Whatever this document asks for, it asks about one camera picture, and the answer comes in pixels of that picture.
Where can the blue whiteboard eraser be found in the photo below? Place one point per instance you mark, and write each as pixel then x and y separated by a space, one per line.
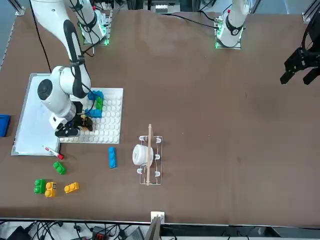
pixel 3 125

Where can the white studded baseplate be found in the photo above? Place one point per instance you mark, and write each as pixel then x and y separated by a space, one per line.
pixel 110 125

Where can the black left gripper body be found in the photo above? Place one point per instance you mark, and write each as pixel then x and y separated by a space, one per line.
pixel 315 37

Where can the white post bracket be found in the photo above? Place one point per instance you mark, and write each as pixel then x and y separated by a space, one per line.
pixel 157 215

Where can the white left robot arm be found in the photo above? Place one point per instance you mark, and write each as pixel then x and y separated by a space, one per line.
pixel 233 22

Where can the red capped marker pen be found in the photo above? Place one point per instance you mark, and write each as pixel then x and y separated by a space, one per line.
pixel 60 156

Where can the whiteboard with metal frame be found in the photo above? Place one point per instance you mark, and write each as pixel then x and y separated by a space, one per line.
pixel 30 130

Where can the white power strip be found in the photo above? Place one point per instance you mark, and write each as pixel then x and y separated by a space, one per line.
pixel 161 8

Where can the white cup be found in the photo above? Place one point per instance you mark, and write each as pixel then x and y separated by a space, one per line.
pixel 140 155

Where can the grey aluminium camera post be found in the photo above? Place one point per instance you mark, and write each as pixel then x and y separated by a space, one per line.
pixel 153 230

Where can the green two-stud block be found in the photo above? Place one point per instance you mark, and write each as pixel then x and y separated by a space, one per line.
pixel 60 168
pixel 39 186
pixel 100 103

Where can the blue three-stud block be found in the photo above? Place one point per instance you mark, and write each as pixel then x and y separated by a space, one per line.
pixel 96 113
pixel 113 157
pixel 97 95

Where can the aluminium frame post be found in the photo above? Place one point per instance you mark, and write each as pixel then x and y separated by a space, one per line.
pixel 18 8
pixel 308 15

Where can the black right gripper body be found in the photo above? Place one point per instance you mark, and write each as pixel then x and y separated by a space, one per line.
pixel 76 121

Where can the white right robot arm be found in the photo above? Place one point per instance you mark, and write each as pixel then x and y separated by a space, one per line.
pixel 57 97

